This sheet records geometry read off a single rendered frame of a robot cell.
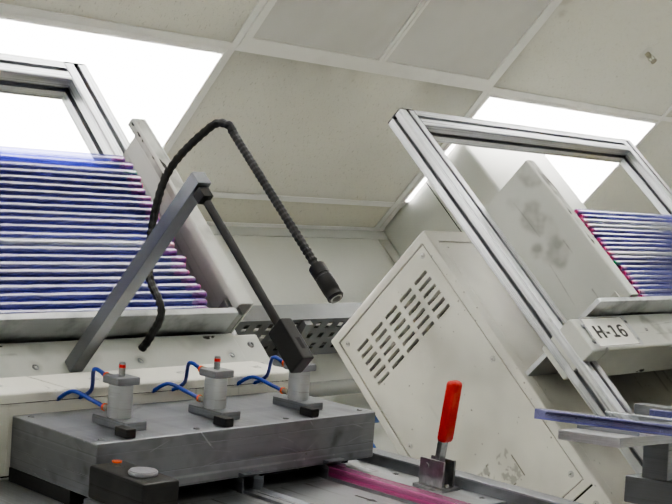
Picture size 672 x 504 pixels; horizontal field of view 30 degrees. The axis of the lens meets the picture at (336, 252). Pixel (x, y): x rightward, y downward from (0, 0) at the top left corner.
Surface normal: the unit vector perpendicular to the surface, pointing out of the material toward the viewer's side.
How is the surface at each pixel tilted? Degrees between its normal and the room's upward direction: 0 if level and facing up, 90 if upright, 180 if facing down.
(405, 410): 90
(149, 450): 137
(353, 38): 180
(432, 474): 90
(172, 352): 90
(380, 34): 180
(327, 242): 90
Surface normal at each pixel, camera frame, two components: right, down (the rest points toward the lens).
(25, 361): 0.53, -0.67
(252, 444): 0.71, 0.08
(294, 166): 0.47, 0.74
